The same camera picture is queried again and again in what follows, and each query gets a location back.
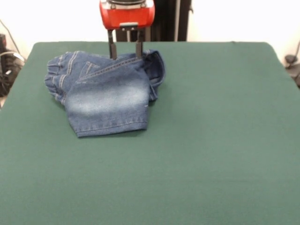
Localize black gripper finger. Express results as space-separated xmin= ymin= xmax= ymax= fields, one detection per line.
xmin=107 ymin=29 xmax=117 ymax=59
xmin=135 ymin=28 xmax=145 ymax=58

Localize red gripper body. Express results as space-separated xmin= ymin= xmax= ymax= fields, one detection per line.
xmin=98 ymin=0 xmax=157 ymax=31

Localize blue denim jeans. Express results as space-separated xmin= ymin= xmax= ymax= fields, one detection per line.
xmin=44 ymin=49 xmax=167 ymax=138

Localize dark green table cloth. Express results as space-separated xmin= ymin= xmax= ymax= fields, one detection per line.
xmin=0 ymin=41 xmax=300 ymax=225

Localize black wheeled stand base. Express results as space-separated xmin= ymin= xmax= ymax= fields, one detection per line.
xmin=0 ymin=34 xmax=26 ymax=97
xmin=285 ymin=54 xmax=300 ymax=89

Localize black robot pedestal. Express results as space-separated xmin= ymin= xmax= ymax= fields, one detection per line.
xmin=116 ymin=0 xmax=195 ymax=42

